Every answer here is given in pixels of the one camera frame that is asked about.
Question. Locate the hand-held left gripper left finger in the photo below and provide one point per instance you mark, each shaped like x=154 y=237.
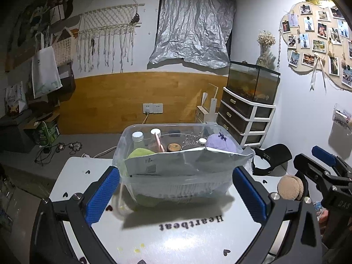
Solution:
x=103 y=198

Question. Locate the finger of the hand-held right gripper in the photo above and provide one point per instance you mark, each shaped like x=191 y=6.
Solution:
x=310 y=169
x=324 y=155

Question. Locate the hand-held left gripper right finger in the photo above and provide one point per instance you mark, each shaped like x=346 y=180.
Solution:
x=250 y=198

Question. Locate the beige fuzzy earmuffs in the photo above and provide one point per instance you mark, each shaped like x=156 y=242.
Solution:
x=288 y=187

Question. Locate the clear plastic storage container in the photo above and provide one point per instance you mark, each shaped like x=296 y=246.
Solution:
x=122 y=148

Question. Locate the blue patterned ball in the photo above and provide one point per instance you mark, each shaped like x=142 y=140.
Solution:
x=317 y=206

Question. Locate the black cap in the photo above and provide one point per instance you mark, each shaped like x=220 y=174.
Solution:
x=275 y=154

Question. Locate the green plush toy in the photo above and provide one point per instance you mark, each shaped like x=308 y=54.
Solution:
x=140 y=153

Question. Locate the purple plush toy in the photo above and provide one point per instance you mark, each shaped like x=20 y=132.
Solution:
x=220 y=143

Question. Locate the green liquid bottle white cap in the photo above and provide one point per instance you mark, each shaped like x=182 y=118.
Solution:
x=137 y=137

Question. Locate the small white cap bottle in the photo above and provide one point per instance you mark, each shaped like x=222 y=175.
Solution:
x=202 y=142

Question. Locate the pink comb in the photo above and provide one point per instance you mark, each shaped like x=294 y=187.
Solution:
x=159 y=144

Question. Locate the silver tiara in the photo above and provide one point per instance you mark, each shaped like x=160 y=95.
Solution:
x=189 y=141

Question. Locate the clear bottle white cap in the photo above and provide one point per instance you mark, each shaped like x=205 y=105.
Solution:
x=155 y=132

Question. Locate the green box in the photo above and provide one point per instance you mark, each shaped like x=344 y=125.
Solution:
x=46 y=133

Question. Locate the white ribbon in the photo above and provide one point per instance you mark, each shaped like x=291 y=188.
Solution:
x=316 y=68

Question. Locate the brown round jar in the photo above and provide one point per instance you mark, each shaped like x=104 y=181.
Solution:
x=173 y=147

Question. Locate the photo collage board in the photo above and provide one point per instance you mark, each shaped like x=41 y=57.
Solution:
x=299 y=68

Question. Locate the small white wooden stand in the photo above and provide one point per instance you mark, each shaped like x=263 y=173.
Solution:
x=214 y=107

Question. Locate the glass fish tank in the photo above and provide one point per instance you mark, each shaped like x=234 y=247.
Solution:
x=247 y=82

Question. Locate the dark storage shelf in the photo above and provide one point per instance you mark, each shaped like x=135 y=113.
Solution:
x=16 y=126

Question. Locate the glass vase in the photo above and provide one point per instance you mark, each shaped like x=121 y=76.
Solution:
x=263 y=56

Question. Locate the bead garland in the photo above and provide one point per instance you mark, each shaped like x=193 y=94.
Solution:
x=278 y=46

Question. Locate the white printed bag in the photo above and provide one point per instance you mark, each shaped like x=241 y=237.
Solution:
x=15 y=99

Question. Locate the white tote bag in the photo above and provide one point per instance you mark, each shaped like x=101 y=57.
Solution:
x=45 y=71

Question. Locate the white woven hanging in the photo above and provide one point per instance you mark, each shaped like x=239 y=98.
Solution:
x=64 y=51

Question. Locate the silver foil sheet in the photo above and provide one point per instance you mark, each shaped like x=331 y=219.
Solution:
x=192 y=27

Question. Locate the clear wall organiser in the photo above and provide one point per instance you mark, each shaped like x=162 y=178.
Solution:
x=341 y=115

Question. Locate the white frame drawer cabinet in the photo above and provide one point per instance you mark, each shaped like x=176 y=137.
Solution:
x=236 y=107

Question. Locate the white wall socket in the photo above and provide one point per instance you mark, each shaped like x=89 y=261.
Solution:
x=152 y=108

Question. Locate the white macrame wall hanging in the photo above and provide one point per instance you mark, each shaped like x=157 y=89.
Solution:
x=107 y=19

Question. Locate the dark wall board with flowers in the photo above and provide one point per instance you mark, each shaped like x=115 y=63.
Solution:
x=33 y=19

